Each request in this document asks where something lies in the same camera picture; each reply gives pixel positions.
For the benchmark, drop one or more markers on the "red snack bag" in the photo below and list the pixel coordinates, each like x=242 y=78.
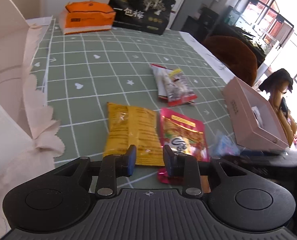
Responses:
x=184 y=135

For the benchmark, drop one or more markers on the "green grid tablecloth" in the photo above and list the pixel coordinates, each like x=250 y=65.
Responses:
x=81 y=73

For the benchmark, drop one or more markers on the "yellow snack bag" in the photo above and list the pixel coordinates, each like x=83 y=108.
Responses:
x=132 y=125

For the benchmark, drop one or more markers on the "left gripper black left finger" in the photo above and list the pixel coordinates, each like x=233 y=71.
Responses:
x=112 y=167

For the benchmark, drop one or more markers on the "black gift box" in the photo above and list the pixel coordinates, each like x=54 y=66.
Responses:
x=150 y=16

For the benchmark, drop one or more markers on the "pink frilled cloth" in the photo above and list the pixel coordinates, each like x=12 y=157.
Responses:
x=28 y=140

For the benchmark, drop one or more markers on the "blue clear snack packet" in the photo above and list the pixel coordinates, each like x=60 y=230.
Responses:
x=224 y=146

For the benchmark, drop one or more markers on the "orange tissue pack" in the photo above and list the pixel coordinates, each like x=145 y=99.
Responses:
x=85 y=17

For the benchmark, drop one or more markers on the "pink storage box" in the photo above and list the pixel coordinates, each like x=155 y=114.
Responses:
x=254 y=121

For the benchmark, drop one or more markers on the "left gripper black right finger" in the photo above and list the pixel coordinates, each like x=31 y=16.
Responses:
x=186 y=167

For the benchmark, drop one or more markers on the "brown round chair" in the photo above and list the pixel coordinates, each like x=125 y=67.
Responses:
x=235 y=55

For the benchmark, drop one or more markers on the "white red-edged snack packet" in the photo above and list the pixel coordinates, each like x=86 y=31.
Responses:
x=177 y=88

